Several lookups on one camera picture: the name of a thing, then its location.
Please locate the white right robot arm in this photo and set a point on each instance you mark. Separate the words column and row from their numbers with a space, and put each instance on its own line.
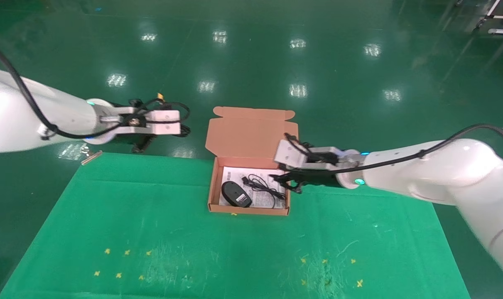
column 442, row 174

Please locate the white printed instruction sheet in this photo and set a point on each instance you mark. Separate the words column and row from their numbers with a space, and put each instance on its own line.
column 276, row 201

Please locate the white metal rack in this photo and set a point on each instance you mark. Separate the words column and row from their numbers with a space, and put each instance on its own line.
column 498, row 17

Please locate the green table mat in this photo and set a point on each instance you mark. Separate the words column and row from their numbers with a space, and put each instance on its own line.
column 243, row 249

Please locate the orange cardboard box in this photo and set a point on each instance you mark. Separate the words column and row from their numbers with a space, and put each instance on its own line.
column 251, row 137

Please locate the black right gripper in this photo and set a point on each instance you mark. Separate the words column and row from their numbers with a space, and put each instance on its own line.
column 320, row 177

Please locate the metal binder clip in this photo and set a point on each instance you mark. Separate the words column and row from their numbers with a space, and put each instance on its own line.
column 91, row 157

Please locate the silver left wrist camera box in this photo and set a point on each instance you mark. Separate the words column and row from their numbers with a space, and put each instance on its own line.
column 164, row 122

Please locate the black computer mouse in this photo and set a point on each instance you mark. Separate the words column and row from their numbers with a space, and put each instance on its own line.
column 236, row 194

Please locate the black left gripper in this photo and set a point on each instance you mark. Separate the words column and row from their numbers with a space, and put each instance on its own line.
column 126, row 135

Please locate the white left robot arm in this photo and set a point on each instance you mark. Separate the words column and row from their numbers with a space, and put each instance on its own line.
column 35, row 104

